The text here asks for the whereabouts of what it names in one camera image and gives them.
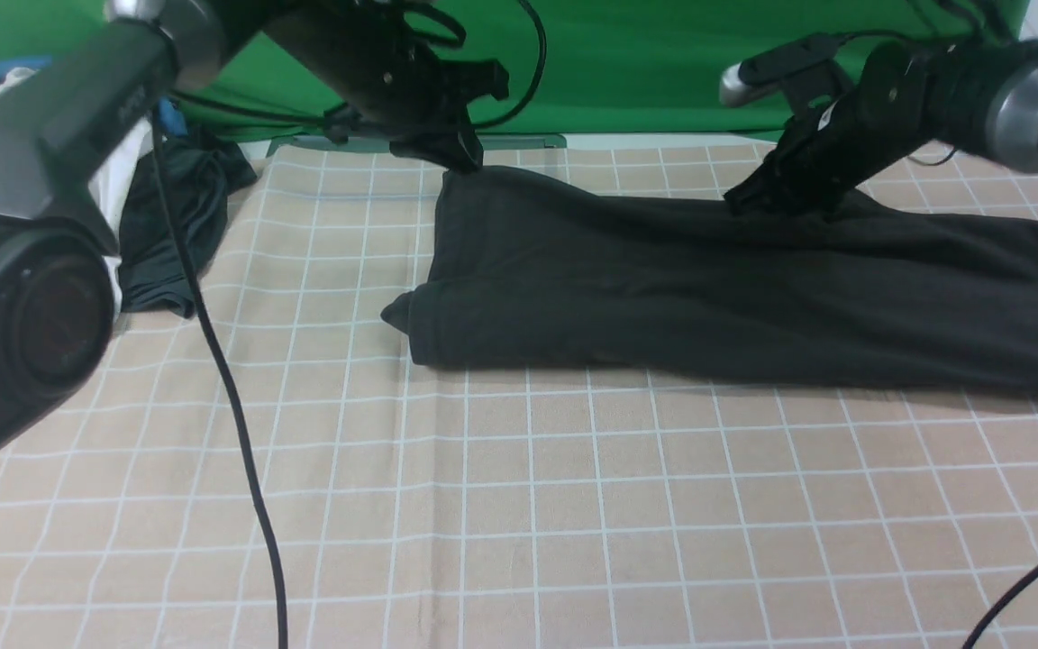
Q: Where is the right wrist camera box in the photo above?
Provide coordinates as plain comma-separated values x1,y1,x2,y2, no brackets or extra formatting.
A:
718,33,851,114

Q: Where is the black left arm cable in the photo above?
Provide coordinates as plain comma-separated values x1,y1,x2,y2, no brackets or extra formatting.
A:
151,0,549,649

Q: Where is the white crumpled shirt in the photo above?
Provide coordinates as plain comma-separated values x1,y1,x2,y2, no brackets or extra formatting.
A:
0,67,155,262

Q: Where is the dark gray long-sleeve shirt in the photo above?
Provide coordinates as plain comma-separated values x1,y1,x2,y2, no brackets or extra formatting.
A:
381,166,1038,393

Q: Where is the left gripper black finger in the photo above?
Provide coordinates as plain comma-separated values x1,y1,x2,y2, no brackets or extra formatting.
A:
433,131,485,174

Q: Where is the green backdrop cloth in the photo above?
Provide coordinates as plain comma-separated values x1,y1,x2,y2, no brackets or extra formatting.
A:
0,1,983,142

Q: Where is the beige checkered table mat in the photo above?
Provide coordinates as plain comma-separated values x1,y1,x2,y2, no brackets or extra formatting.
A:
0,143,1038,648

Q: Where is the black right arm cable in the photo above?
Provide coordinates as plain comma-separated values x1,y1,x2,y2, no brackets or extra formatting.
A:
843,0,1038,649

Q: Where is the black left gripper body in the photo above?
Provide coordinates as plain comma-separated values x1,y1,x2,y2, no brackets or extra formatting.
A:
267,1,510,159

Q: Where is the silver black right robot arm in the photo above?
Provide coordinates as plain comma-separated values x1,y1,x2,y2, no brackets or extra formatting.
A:
718,32,1038,216

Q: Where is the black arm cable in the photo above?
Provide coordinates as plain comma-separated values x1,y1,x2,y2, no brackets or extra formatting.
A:
151,0,549,649
843,0,1038,649

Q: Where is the dark teal crumpled shirt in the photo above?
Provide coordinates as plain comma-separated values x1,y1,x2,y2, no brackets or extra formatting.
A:
116,126,260,318

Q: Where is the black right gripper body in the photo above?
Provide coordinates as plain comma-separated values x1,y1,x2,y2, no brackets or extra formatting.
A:
723,45,931,216

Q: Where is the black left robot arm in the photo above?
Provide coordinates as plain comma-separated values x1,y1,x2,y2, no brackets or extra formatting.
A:
0,1,508,449

